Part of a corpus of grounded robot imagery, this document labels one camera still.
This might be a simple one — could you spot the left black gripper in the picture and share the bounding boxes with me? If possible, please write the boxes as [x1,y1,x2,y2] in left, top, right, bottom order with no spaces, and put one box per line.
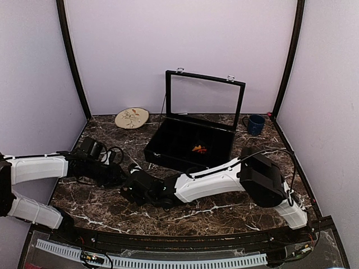
[85,160,128,189]

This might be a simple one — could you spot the red yellow black argyle sock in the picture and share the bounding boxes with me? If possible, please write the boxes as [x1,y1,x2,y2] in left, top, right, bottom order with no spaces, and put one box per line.
[192,145,208,154]

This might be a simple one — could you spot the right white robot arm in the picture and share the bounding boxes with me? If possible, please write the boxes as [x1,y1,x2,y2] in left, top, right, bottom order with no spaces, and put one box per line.
[121,147,308,243]

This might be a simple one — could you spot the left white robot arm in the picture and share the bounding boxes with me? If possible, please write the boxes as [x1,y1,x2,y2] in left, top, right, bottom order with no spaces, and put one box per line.
[1,137,127,244]

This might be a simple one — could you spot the floral ceramic plate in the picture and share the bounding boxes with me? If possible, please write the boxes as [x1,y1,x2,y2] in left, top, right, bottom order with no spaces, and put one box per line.
[114,108,149,129]

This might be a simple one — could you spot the small circuit board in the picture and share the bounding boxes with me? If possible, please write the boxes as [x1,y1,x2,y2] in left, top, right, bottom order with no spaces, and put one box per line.
[80,251,105,265]

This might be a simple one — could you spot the black display box with lid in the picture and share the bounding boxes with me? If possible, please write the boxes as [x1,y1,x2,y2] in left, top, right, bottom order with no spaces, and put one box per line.
[144,69,246,172]

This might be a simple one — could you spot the dark blue mug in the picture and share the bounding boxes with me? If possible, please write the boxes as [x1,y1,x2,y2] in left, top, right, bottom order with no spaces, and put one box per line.
[242,114,265,136]

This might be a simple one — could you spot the black front rail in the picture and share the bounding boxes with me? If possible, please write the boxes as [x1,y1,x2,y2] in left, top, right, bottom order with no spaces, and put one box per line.
[27,215,337,256]

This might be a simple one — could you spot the grey slotted cable duct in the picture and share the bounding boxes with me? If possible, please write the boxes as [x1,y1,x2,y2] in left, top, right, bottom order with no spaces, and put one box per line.
[35,239,268,268]

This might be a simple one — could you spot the left black frame post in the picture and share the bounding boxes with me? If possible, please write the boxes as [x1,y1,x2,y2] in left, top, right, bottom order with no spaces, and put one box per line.
[56,0,92,120]

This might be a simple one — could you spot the black frame post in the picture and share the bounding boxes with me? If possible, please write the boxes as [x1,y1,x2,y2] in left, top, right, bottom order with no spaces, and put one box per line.
[271,0,306,120]
[56,0,92,120]

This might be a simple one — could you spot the right black frame post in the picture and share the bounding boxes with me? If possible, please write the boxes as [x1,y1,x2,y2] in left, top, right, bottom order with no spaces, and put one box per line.
[271,0,306,120]

